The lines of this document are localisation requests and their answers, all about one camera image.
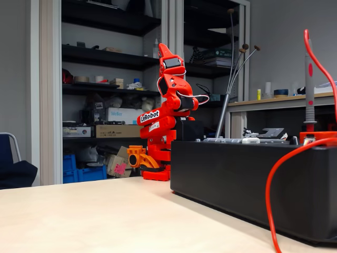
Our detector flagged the grey hinged door panel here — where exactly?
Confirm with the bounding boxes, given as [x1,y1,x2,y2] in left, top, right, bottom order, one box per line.
[202,137,244,144]

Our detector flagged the red cable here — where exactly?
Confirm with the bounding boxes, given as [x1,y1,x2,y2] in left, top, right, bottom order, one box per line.
[265,28,337,253]

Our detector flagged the white crumpled cloth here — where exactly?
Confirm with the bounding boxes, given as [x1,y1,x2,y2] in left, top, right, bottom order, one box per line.
[126,81,144,91]

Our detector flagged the green box stack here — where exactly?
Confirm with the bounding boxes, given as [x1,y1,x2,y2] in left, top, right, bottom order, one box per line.
[201,48,234,67]

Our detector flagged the small cardboard box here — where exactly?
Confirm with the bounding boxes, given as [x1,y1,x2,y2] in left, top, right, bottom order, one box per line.
[109,78,124,90]

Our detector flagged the grey stalks with brown tips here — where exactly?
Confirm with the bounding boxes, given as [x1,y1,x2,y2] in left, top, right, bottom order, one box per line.
[215,8,261,139]

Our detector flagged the white Weller box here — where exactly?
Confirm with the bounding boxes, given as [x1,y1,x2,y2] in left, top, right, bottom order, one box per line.
[106,107,144,125]

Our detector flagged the long brown cardboard box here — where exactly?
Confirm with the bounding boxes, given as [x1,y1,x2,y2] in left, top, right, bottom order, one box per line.
[95,124,142,139]

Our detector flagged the orange printed clamp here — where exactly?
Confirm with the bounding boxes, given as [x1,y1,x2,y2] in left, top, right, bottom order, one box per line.
[127,144,161,172]

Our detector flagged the red and black item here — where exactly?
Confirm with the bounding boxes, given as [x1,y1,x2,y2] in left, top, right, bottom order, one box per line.
[62,67,75,85]

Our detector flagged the black task board box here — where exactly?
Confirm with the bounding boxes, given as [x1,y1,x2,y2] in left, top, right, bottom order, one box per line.
[170,119,337,245]

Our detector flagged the cardboard box pink sticker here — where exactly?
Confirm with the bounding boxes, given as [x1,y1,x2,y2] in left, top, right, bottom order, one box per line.
[106,145,133,178]

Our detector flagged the printed white box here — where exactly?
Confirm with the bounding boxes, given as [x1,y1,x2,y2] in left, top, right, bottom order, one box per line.
[62,126,95,139]

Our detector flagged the grey cabinet with black shelves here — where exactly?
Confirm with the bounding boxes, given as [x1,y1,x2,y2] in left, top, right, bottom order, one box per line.
[39,0,251,186]

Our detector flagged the low blue plastic crate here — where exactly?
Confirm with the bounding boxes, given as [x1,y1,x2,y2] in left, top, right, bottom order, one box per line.
[76,165,107,182]

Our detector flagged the tall blue plastic crate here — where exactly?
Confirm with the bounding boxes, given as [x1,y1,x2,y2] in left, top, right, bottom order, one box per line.
[62,154,77,184]

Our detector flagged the paper stack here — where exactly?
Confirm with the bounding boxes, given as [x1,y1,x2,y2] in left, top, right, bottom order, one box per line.
[314,80,337,94]

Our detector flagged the red display module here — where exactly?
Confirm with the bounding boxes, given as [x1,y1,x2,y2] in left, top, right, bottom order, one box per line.
[299,131,337,147]

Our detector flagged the dark blue cloth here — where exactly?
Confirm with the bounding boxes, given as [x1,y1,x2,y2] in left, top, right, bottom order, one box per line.
[0,160,39,190]

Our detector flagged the wooden desk grey frame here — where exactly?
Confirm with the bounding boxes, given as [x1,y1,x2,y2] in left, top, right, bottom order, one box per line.
[228,91,337,140]

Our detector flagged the blue chair metal frame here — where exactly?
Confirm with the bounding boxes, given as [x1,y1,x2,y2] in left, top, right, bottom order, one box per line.
[0,132,23,164]

